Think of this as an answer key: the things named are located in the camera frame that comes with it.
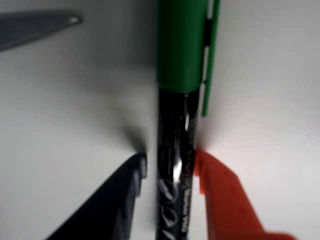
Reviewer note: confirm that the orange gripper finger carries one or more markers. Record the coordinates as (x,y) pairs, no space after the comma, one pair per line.
(225,200)

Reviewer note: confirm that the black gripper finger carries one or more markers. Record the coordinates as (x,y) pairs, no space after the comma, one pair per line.
(107,207)

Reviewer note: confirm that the green marker with black label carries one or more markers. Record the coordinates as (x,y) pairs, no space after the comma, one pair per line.
(178,50)

